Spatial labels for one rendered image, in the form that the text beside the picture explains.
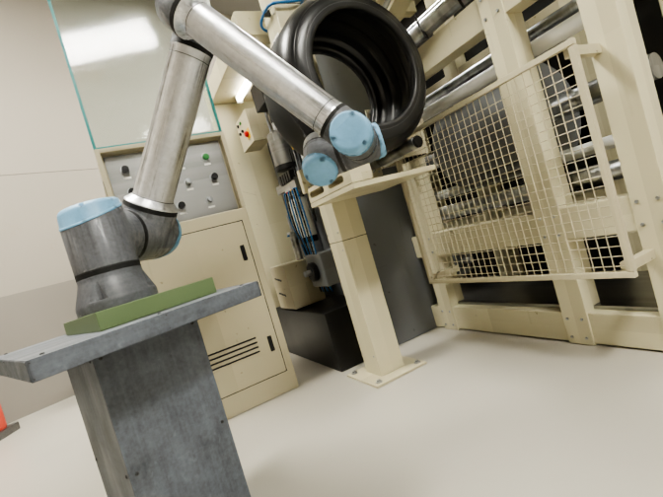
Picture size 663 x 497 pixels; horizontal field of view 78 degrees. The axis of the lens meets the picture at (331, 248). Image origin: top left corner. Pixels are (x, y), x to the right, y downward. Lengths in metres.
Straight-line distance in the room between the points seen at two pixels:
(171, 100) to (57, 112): 3.24
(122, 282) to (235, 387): 1.02
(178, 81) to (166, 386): 0.78
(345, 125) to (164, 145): 0.55
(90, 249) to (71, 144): 3.27
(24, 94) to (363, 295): 3.50
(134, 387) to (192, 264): 0.94
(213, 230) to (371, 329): 0.84
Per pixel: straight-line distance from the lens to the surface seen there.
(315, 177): 1.07
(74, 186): 4.23
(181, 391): 1.11
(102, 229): 1.13
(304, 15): 1.55
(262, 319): 1.98
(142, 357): 1.07
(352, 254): 1.77
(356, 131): 0.91
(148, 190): 1.26
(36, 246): 4.05
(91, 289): 1.12
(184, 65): 1.26
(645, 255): 1.54
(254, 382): 2.01
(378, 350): 1.84
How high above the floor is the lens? 0.66
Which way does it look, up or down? 2 degrees down
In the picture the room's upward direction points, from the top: 16 degrees counter-clockwise
